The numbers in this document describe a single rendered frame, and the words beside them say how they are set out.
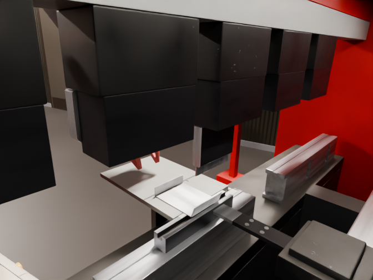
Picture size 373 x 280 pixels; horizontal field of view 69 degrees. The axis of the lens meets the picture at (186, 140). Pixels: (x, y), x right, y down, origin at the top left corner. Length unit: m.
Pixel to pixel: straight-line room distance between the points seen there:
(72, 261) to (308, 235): 1.70
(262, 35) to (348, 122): 0.84
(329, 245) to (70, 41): 0.44
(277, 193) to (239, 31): 0.54
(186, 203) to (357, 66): 0.92
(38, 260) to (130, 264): 1.63
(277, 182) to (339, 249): 0.41
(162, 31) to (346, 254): 0.39
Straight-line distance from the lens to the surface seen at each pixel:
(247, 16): 0.47
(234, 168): 2.60
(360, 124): 1.29
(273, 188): 0.86
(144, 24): 0.32
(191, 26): 0.37
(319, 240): 0.48
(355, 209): 0.92
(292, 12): 0.62
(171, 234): 0.49
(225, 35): 0.43
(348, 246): 0.49
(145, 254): 0.50
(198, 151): 0.48
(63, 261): 2.02
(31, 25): 0.26
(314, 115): 1.33
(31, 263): 2.09
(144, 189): 0.62
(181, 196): 0.59
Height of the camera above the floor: 1.31
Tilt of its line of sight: 19 degrees down
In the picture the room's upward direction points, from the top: 1 degrees clockwise
